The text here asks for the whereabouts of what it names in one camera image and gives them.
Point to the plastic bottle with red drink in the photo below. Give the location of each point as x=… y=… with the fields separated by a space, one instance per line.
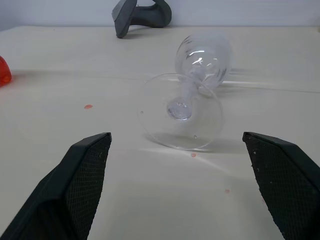
x=4 y=72

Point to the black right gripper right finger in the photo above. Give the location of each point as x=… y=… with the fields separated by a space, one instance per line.
x=287 y=185

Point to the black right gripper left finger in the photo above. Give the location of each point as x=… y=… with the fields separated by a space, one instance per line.
x=62 y=190

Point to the clear wine glass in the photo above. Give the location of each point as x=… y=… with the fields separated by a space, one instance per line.
x=180 y=110

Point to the grey curved plastic holder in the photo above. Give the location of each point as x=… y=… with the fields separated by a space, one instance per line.
x=150 y=17

